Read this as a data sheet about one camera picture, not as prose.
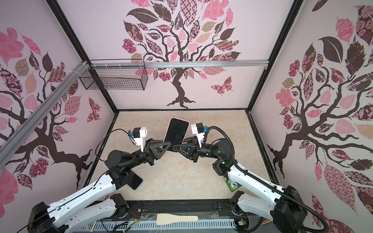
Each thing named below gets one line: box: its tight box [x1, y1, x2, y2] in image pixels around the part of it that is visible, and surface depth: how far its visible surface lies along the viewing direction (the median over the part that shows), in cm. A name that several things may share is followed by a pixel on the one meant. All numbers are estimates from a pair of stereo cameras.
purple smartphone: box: [164, 117, 189, 146], surface depth 53 cm
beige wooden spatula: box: [155, 213, 199, 225], surface depth 73 cm
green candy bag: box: [222, 176, 243, 193], surface depth 81 cm
